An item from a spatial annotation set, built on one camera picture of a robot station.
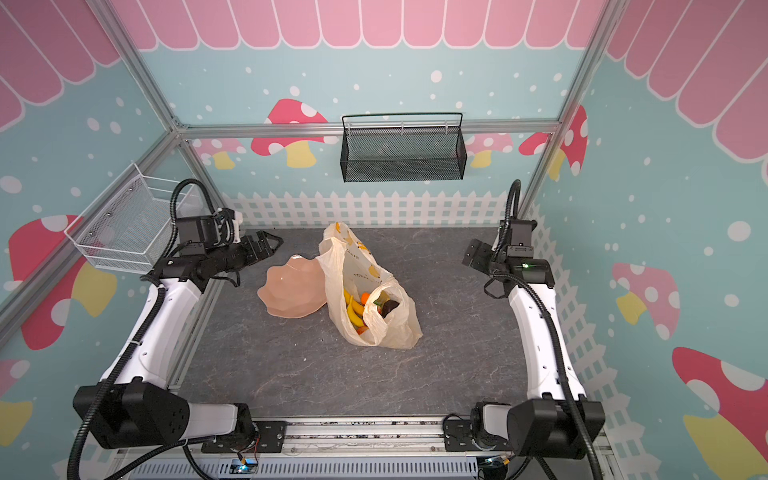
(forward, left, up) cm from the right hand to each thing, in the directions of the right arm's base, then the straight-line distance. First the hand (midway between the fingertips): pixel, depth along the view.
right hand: (480, 255), depth 77 cm
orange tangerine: (+2, +32, -24) cm, 40 cm away
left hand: (+1, +55, +1) cm, 55 cm away
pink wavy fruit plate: (+7, +56, -25) cm, 62 cm away
